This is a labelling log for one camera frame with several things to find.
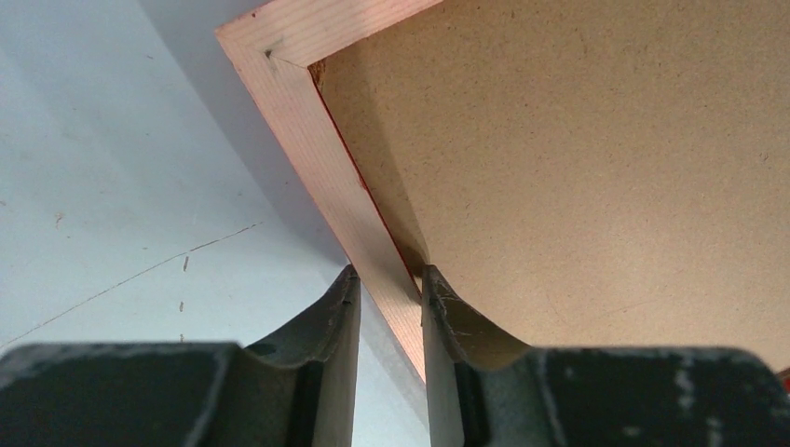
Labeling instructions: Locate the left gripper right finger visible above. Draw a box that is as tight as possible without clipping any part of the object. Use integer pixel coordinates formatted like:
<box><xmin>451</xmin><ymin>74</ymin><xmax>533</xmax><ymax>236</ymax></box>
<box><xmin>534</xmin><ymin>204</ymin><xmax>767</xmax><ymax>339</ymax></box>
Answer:
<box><xmin>422</xmin><ymin>265</ymin><xmax>789</xmax><ymax>446</ymax></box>

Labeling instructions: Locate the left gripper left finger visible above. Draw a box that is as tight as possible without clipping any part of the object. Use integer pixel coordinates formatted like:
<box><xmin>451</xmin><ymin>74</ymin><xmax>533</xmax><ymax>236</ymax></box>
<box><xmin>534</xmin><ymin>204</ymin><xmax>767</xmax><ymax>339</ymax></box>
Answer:
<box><xmin>1</xmin><ymin>266</ymin><xmax>361</xmax><ymax>446</ymax></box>

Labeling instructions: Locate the brown backing board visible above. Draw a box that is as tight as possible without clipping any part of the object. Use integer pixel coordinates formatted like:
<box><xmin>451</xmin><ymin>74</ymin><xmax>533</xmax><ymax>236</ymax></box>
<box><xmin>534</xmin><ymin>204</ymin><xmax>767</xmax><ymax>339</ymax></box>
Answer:
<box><xmin>321</xmin><ymin>1</ymin><xmax>789</xmax><ymax>369</ymax></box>

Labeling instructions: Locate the red wooden picture frame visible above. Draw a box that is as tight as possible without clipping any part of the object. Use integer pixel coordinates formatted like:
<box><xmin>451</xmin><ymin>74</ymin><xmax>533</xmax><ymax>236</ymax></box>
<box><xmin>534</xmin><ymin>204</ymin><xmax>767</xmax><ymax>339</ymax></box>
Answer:
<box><xmin>214</xmin><ymin>1</ymin><xmax>432</xmax><ymax>378</ymax></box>

